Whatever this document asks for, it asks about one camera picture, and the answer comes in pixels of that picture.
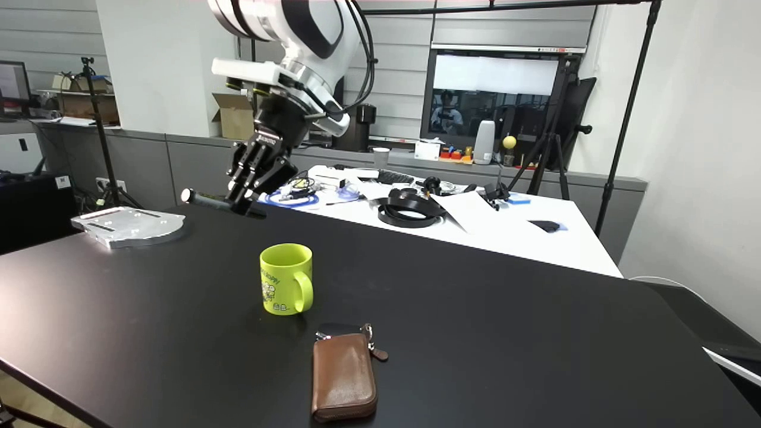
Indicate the lime green cartoon mug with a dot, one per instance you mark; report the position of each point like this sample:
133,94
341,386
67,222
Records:
283,276

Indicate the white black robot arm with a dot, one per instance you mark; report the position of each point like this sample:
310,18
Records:
306,32

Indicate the white box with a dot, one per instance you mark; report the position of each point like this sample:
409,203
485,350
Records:
427,151

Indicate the red and orange small items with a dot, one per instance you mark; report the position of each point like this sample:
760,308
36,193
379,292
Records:
457,156

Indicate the white marker with black cap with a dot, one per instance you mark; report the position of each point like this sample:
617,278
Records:
208,199

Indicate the black light stand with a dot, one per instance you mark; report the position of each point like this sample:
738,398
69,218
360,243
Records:
97,126

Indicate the brown cardboard box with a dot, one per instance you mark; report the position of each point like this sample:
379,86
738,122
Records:
235,118

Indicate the yellow ball on black stand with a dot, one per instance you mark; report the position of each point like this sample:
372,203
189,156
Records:
510,143

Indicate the black camera tripod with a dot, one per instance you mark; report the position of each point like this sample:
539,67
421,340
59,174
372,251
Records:
564,102

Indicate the black frame pole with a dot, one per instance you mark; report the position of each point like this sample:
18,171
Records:
631,109

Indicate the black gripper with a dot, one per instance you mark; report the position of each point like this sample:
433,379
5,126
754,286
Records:
283,120

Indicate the brown leather key case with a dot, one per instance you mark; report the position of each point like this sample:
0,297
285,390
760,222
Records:
342,376

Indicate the grey white upright speaker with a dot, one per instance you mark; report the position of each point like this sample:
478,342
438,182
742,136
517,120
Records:
484,143

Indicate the clear plastic bag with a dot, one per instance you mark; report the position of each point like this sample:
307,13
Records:
131,226

